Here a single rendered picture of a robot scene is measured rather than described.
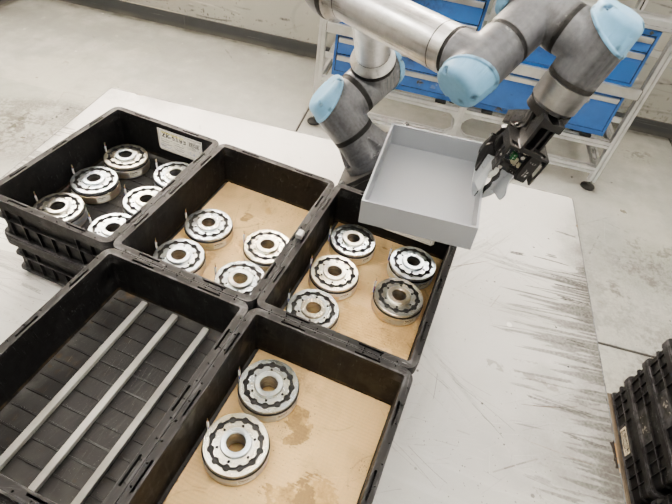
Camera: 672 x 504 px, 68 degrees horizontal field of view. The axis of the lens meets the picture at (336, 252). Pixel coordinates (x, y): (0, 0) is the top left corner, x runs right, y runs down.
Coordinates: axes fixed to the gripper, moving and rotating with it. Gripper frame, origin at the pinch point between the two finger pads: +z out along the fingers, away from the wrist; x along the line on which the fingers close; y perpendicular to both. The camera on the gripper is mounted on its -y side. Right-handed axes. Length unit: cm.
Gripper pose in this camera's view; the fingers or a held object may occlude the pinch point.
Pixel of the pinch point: (480, 188)
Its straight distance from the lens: 97.8
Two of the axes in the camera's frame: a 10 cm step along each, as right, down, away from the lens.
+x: 9.2, 3.7, 1.4
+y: -1.7, 6.9, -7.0
